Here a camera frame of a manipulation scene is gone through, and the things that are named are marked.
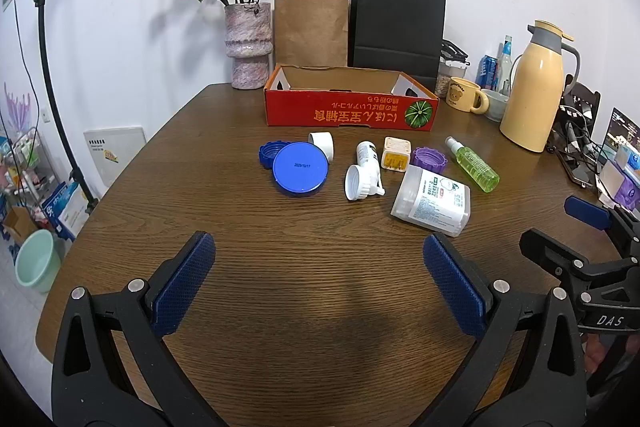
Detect small brown cardboard box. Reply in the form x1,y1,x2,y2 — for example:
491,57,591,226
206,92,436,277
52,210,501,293
2,206,38,244

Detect yellow thermos jug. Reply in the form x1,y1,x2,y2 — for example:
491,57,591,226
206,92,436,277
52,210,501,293
499,20,582,152

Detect clear glass bottle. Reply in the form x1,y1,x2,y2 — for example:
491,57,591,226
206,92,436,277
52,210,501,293
496,35,515,94

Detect person's right hand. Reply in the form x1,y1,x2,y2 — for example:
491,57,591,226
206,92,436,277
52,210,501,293
584,336,608,375

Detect purple wall sticker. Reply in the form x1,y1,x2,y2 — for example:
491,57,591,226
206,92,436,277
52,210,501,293
4,82,33,138

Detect red cardboard box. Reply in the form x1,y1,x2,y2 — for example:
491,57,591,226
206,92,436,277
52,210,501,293
264,63,440,132

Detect white flat board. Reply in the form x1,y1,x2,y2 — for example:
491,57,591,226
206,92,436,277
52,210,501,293
83,125,147,190

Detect pink marbled vase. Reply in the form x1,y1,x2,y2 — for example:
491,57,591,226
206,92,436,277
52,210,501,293
224,2,275,90

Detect white cylindrical cap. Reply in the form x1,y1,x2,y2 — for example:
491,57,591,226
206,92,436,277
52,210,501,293
307,132,335,162

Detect small display screen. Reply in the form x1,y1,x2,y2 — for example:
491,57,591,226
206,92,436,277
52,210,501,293
597,108,640,168

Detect wire storage shelf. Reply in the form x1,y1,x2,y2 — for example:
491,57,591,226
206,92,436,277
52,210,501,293
0,127,51,208

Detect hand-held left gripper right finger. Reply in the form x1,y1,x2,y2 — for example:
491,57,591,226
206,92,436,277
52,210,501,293
422,232,588,427

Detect black smartphone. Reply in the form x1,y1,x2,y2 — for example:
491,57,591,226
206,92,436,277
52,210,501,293
557,151,599,191

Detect brown paper bag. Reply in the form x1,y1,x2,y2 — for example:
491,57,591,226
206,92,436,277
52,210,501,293
273,0,350,68

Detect blue and white box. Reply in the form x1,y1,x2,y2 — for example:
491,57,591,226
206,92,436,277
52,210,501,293
47,181,86,240

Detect large blue round lid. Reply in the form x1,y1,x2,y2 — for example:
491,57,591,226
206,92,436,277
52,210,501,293
272,142,330,196

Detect white and purple tissue box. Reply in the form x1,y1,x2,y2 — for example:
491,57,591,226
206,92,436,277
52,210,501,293
597,146,640,214

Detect tangled cables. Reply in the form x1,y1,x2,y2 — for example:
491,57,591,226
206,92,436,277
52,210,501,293
547,104,601,164

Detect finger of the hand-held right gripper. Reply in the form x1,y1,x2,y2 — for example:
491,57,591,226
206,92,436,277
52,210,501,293
519,228,597,294
564,195,640,258

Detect black desk stand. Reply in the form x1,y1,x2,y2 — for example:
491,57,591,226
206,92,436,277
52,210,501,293
562,76,601,142

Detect green plastic bucket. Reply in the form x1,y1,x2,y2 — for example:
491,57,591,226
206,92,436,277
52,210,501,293
14,229,56,294

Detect large translucent plastic bottle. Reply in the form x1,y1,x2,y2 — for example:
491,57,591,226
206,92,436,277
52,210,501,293
390,164,472,238

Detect green spray bottle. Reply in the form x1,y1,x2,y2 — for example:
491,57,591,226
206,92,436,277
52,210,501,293
445,136,500,193

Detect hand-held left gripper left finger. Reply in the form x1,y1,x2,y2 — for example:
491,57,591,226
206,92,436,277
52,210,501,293
51,231,217,427

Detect yellow bear mug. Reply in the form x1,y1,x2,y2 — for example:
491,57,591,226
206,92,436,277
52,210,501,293
445,77,490,114

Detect blue ribbed bottle cap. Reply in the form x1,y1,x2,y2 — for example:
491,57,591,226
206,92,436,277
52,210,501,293
258,140,288,170

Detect black paper bag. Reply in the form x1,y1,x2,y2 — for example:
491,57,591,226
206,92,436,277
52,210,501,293
348,0,447,90

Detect purple ribbed bottle cap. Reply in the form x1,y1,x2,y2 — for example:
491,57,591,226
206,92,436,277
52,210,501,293
411,147,447,175

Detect clear jar with black lid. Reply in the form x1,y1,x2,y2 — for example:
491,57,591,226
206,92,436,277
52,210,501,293
436,40,470,94

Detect white plastic bottle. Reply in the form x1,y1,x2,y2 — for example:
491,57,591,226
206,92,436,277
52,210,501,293
356,141,387,196

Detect blue drink can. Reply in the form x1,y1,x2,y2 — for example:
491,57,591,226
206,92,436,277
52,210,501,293
475,55,500,90

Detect white ribbed flip cap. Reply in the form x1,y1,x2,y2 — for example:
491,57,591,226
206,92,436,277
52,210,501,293
344,164,371,201

